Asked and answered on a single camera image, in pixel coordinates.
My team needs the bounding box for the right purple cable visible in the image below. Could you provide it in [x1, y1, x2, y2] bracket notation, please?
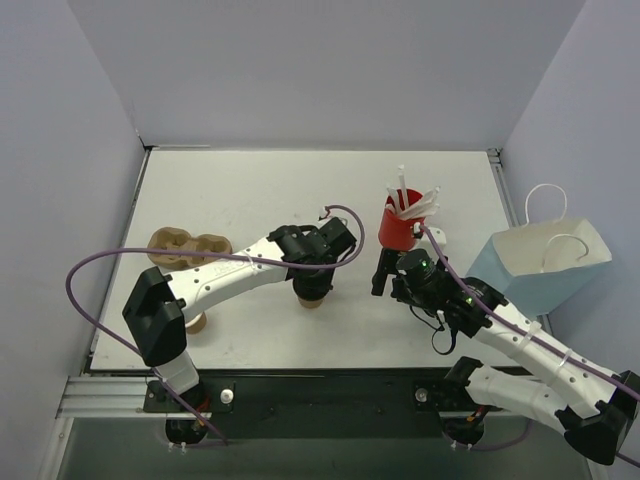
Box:
[417, 224, 640, 466]

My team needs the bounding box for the white wrapped straw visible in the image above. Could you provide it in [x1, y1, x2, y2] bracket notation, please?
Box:
[398, 186, 441, 220]
[386, 185, 402, 215]
[397, 165, 409, 212]

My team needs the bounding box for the brown paper coffee cup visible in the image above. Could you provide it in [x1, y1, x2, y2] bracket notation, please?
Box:
[298, 297, 324, 309]

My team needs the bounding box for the purple cable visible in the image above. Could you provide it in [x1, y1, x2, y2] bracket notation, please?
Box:
[66, 203, 366, 446]
[417, 224, 640, 466]

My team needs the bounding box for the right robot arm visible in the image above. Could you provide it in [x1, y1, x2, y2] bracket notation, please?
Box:
[372, 248, 639, 465]

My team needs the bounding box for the red straw holder cup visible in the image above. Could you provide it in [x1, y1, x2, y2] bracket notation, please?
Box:
[378, 196, 425, 251]

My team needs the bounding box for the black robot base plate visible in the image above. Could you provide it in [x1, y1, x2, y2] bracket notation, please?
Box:
[144, 368, 506, 446]

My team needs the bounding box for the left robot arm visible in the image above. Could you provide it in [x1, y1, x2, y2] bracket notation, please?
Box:
[122, 218, 357, 411]

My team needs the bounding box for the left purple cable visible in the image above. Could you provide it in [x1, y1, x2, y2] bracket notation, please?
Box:
[66, 203, 366, 446]

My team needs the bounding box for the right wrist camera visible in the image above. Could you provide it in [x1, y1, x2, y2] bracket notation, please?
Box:
[414, 227, 447, 250]

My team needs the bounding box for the light blue paper bag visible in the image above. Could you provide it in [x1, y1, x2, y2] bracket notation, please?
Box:
[467, 199, 612, 318]

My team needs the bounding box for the brown cardboard cup carrier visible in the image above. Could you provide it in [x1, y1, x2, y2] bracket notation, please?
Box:
[147, 227, 233, 270]

